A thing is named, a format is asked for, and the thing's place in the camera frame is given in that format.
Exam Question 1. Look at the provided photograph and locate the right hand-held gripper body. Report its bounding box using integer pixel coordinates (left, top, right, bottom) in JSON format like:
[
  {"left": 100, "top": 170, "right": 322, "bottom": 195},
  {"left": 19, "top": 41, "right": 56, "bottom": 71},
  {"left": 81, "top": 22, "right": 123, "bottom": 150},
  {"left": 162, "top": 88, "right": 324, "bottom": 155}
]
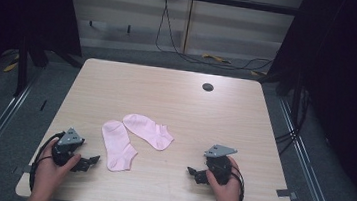
[{"left": 200, "top": 143, "right": 239, "bottom": 188}]

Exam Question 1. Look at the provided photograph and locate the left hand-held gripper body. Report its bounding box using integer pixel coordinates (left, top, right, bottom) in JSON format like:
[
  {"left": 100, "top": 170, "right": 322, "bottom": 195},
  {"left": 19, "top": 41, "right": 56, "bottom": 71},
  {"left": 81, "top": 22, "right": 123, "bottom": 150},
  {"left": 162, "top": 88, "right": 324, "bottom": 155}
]
[{"left": 50, "top": 126, "right": 86, "bottom": 170}]

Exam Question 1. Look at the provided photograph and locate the pink sock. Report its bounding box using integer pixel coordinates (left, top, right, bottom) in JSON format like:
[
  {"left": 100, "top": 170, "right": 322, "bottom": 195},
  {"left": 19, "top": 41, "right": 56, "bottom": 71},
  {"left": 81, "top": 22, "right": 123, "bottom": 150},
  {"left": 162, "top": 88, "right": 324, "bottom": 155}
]
[
  {"left": 97, "top": 118, "right": 142, "bottom": 174},
  {"left": 119, "top": 112, "right": 178, "bottom": 153}
]

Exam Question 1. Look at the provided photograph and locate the person's right hand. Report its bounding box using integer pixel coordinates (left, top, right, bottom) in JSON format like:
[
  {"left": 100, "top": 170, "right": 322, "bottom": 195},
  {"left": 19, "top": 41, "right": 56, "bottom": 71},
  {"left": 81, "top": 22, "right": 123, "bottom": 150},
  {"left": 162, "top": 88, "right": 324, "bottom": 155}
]
[{"left": 202, "top": 154, "right": 246, "bottom": 201}]

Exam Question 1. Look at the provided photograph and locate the person's left hand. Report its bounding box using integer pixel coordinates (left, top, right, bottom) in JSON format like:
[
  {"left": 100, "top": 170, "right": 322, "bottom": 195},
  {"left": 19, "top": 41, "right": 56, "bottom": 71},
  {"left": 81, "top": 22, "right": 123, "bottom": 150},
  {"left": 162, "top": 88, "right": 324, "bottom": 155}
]
[{"left": 26, "top": 135, "right": 84, "bottom": 201}]

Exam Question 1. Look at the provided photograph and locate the small black floor piece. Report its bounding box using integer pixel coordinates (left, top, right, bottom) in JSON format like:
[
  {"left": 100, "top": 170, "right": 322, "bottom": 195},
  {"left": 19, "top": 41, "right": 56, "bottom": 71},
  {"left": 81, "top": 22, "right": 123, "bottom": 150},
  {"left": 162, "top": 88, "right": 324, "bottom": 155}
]
[{"left": 39, "top": 98, "right": 49, "bottom": 113}]

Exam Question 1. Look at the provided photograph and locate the grey tape strip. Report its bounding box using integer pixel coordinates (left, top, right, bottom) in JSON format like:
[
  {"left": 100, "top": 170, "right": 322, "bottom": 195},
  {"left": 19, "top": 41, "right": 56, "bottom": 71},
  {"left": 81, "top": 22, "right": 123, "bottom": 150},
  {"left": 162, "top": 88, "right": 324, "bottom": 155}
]
[
  {"left": 275, "top": 187, "right": 299, "bottom": 200},
  {"left": 22, "top": 164, "right": 34, "bottom": 176}
]

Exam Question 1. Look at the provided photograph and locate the round dark table grommet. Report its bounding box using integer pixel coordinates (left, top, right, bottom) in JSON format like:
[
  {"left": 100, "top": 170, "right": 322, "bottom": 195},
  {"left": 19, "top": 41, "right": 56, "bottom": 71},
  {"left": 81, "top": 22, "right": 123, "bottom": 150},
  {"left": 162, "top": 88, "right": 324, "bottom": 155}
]
[{"left": 201, "top": 82, "right": 215, "bottom": 93}]

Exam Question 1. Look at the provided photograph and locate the black metal stand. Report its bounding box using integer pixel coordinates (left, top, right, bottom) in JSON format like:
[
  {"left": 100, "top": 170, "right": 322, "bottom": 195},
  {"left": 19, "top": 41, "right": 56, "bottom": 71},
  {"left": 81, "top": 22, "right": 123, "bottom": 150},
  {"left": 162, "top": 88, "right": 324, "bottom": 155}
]
[{"left": 13, "top": 35, "right": 52, "bottom": 101}]

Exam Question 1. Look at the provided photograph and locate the yellow floor object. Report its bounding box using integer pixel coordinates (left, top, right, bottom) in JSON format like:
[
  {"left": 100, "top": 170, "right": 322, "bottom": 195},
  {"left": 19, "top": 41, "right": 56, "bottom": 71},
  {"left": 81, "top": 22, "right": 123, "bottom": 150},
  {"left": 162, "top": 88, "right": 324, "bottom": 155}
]
[
  {"left": 201, "top": 52, "right": 234, "bottom": 66},
  {"left": 3, "top": 52, "right": 20, "bottom": 75},
  {"left": 249, "top": 69, "right": 268, "bottom": 79}
]

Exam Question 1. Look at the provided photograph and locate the black curtain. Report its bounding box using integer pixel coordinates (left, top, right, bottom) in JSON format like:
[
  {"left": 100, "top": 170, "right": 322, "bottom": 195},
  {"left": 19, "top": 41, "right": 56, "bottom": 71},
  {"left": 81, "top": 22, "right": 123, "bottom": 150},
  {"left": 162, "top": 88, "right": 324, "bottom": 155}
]
[
  {"left": 253, "top": 0, "right": 357, "bottom": 201},
  {"left": 0, "top": 0, "right": 88, "bottom": 111}
]

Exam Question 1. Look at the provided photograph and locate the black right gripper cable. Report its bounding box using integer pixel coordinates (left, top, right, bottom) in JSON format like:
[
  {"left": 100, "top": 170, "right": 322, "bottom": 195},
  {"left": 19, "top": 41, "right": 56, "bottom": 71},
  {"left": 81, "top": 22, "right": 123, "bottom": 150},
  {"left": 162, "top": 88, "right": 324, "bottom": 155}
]
[{"left": 227, "top": 164, "right": 248, "bottom": 201}]

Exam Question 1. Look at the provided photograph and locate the black cable bundle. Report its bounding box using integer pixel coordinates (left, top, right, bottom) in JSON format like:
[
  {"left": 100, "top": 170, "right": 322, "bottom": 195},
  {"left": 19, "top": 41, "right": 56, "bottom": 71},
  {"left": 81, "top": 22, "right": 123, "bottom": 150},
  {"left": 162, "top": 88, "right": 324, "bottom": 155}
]
[{"left": 272, "top": 85, "right": 313, "bottom": 159}]

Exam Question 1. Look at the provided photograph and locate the black floor cable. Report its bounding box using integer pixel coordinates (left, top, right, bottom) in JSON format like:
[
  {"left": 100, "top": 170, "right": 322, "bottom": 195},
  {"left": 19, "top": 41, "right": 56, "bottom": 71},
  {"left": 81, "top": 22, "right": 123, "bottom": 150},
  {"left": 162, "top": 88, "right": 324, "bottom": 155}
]
[{"left": 151, "top": 0, "right": 281, "bottom": 75}]

